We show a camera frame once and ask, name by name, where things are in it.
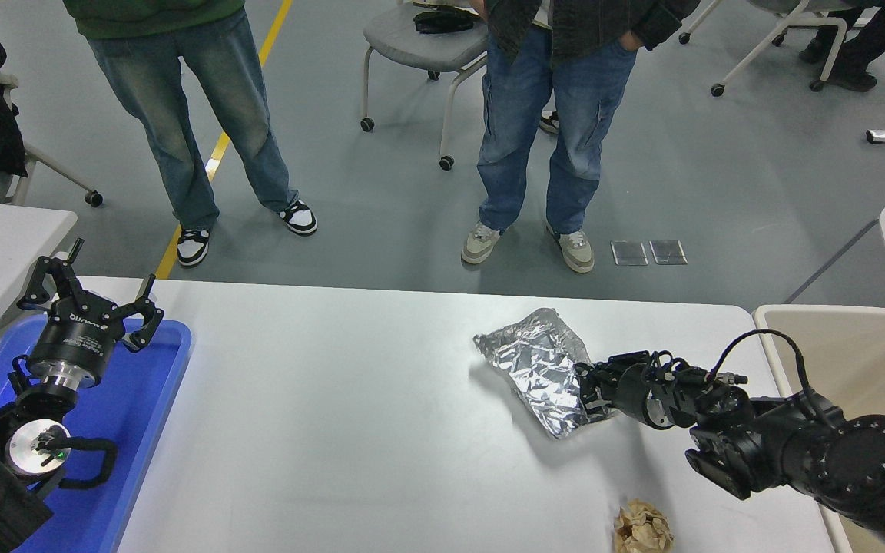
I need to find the blue plastic tray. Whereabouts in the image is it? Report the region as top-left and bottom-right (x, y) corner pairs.
(0, 315), (194, 553)

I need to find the tan paper ball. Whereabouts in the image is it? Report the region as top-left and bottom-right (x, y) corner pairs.
(613, 498), (675, 553)

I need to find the white-framed wheeled chair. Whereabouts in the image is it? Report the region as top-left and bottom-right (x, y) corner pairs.
(0, 75), (104, 208)

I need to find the white-legged wheeled chair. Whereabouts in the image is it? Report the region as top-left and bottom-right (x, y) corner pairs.
(678, 0), (873, 98)

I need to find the silver foil tray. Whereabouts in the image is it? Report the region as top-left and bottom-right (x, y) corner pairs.
(473, 307), (620, 440)

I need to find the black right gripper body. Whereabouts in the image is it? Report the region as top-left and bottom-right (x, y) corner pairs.
(616, 361), (678, 429)

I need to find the small black pouch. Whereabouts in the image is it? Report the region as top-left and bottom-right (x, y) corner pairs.
(413, 10), (476, 35)

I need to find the person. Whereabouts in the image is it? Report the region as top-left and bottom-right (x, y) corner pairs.
(461, 0), (701, 274)
(798, 0), (885, 93)
(62, 0), (318, 268)

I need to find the metal floor plate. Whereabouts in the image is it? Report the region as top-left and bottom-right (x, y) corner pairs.
(649, 239), (688, 266)
(611, 240), (649, 267)

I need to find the grey wheeled chair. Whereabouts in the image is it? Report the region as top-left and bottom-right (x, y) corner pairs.
(360, 0), (489, 171)

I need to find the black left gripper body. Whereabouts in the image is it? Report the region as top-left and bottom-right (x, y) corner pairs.
(26, 304), (127, 379)

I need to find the large pale bin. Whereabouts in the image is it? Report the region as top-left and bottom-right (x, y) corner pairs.
(752, 304), (885, 553)

